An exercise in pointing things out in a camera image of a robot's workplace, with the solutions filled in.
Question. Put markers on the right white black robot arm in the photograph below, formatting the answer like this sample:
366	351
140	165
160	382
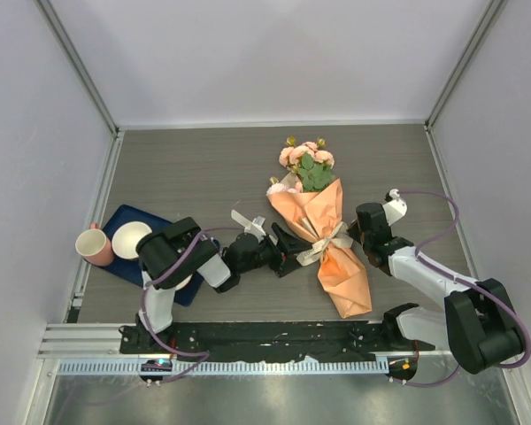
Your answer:
478	324

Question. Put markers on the brown rimmed cream bowl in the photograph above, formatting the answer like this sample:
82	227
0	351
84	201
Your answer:
126	238

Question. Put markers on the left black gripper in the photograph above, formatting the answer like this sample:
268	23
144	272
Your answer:
287	266

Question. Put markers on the cream ribbon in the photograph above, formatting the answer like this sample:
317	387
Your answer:
338	237

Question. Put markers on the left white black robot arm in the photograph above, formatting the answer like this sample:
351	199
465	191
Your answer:
182	250

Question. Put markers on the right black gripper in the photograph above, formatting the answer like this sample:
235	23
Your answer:
354	227

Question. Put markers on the white bowl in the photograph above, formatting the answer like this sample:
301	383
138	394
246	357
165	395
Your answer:
184	283

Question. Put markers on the pink cup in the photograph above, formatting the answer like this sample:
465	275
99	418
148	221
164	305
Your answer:
95	246

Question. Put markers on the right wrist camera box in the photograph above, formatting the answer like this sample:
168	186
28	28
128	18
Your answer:
395	207

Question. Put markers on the slotted white cable duct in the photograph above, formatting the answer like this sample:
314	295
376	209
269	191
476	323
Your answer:
307	366

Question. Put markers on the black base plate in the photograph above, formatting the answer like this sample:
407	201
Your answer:
270	341

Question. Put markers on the kraft wrapping paper sheet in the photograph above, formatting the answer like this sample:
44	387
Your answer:
317	218

